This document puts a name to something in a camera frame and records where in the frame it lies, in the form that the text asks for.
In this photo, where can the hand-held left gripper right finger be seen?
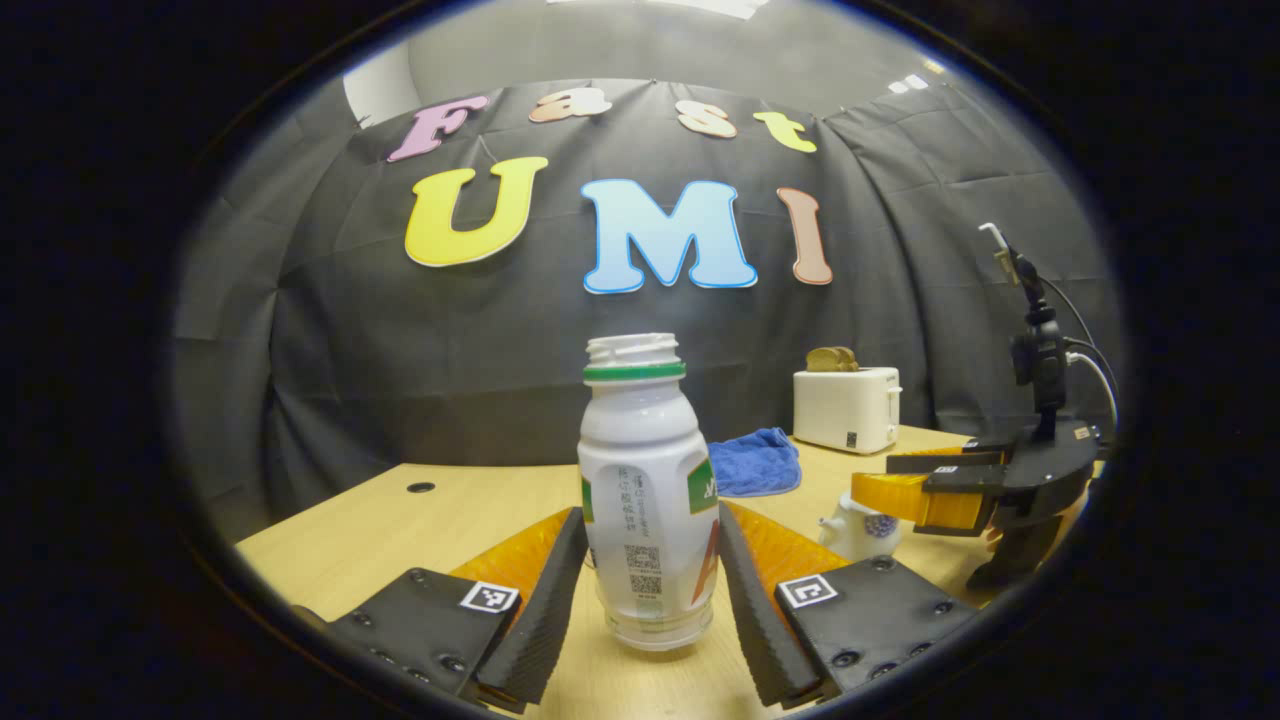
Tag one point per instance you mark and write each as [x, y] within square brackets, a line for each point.
[880, 615]

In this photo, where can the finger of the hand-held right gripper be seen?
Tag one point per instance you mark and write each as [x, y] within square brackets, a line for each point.
[950, 461]
[930, 500]

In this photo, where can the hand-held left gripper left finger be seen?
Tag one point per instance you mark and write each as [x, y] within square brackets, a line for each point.
[420, 625]

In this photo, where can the white teacup lid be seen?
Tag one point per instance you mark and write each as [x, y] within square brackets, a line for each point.
[858, 497]

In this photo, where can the white blue-patterned teacup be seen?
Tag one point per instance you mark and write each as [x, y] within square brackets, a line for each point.
[860, 535]

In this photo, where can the white plastic water bottle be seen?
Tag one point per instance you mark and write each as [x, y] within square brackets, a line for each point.
[645, 480]

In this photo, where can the white toaster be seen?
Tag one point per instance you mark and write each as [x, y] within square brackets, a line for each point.
[845, 410]

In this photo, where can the brown bread slice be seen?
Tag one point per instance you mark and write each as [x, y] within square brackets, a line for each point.
[822, 360]
[848, 360]

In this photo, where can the blue towel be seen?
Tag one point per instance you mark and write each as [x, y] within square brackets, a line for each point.
[755, 462]

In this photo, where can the black backdrop cloth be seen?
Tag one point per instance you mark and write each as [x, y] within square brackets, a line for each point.
[500, 330]

